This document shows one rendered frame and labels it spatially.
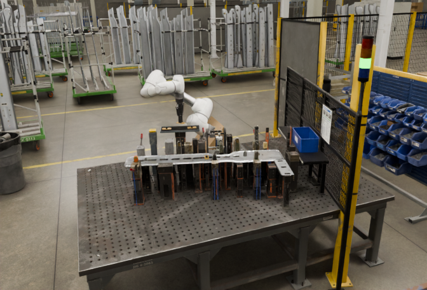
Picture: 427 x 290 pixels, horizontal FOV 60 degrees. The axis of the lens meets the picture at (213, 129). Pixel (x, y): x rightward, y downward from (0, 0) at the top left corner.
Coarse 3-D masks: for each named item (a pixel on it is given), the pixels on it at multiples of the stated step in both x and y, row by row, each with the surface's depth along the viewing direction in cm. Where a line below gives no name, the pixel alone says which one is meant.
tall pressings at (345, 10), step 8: (336, 8) 1202; (344, 8) 1180; (352, 8) 1218; (360, 8) 1230; (368, 8) 1189; (376, 8) 1199; (368, 16) 1217; (376, 16) 1227; (344, 24) 1193; (360, 24) 1246; (368, 24) 1224; (376, 24) 1216; (336, 32) 1226; (344, 32) 1200; (352, 32) 1211; (336, 40) 1233; (344, 40) 1208; (352, 40) 1219; (336, 48) 1238; (344, 48) 1217; (352, 48) 1255; (336, 56) 1242
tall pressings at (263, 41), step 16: (224, 16) 1071; (240, 16) 1092; (256, 16) 1084; (272, 16) 1074; (256, 32) 1096; (272, 32) 1083; (256, 48) 1109; (272, 48) 1095; (224, 64) 1110; (240, 64) 1096; (256, 64) 1117; (272, 64) 1108
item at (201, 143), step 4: (200, 140) 344; (204, 140) 344; (200, 144) 337; (204, 144) 338; (200, 148) 339; (204, 148) 339; (200, 152) 340; (204, 152) 340; (204, 164) 347; (200, 168) 346; (204, 168) 347; (204, 172) 350; (204, 176) 349; (204, 180) 348
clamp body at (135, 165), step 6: (132, 162) 304; (138, 162) 304; (132, 168) 298; (138, 168) 298; (132, 174) 300; (138, 174) 300; (132, 180) 303; (138, 180) 303; (138, 186) 305; (138, 192) 306; (138, 198) 308; (144, 198) 318; (138, 204) 309
